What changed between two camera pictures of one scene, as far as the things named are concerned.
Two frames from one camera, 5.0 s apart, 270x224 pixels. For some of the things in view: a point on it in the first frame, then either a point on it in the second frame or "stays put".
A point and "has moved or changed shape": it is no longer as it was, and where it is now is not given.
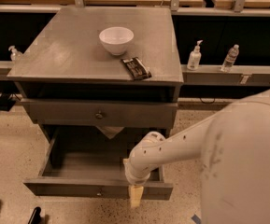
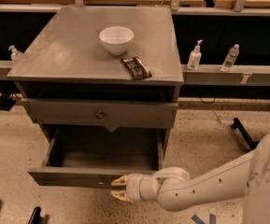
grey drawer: (85, 161) has moved or changed shape
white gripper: (136, 178) → (134, 187)
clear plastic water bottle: (230, 58) stays put
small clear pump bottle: (15, 56) stays put
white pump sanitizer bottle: (194, 57) stays put
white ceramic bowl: (116, 39) stays put
